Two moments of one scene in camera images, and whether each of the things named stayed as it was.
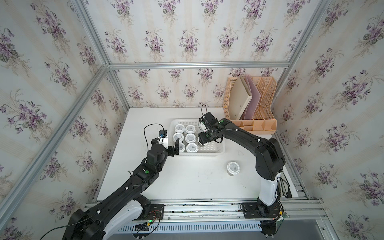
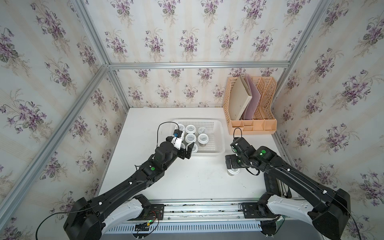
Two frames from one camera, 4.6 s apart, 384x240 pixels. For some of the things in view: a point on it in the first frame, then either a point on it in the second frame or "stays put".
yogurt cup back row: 179,128 stays put
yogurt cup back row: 233,168 stays put
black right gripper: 201,138 → 232,163
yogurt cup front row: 200,143 stays put
